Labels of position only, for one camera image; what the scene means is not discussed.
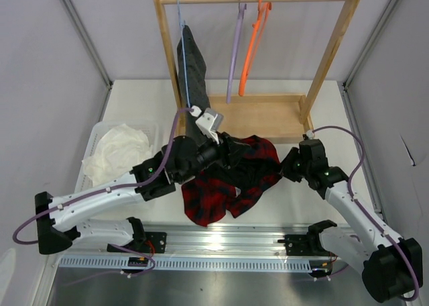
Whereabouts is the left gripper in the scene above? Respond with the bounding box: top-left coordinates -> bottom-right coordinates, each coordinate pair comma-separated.
177,130 -> 249,184

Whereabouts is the red plaid skirt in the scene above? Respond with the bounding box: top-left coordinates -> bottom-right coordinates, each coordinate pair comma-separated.
181,136 -> 281,227

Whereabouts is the purple plastic hanger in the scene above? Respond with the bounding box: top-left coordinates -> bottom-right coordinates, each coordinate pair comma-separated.
226,0 -> 247,104

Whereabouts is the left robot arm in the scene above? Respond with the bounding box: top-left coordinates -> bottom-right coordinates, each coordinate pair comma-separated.
35,133 -> 250,255

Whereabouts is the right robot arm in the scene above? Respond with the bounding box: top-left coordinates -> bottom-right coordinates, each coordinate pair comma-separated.
281,139 -> 423,303

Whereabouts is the orange plastic hanger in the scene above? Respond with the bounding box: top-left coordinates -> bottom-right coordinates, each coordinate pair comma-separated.
238,0 -> 272,97

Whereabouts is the wooden clothes rack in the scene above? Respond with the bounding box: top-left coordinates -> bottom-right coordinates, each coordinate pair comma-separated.
153,0 -> 360,144

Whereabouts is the grey dotted garment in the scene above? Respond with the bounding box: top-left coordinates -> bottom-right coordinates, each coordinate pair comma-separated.
176,24 -> 212,146

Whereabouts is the white cloth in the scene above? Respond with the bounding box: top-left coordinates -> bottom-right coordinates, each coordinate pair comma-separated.
82,123 -> 154,187

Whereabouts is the white plastic basket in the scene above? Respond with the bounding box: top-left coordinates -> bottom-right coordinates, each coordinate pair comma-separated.
75,119 -> 162,192

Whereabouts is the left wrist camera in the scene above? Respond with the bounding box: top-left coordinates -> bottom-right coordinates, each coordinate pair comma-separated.
195,108 -> 224,145

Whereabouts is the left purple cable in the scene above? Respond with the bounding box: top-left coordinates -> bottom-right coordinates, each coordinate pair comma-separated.
12,106 -> 198,246

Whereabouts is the aluminium mounting rail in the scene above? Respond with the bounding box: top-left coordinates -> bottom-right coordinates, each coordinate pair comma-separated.
45,221 -> 403,256

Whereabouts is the light blue wire hanger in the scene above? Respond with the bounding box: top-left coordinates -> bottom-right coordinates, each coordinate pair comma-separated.
176,0 -> 191,108

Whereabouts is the slotted cable duct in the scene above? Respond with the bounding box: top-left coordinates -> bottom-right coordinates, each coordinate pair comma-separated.
59,254 -> 312,273

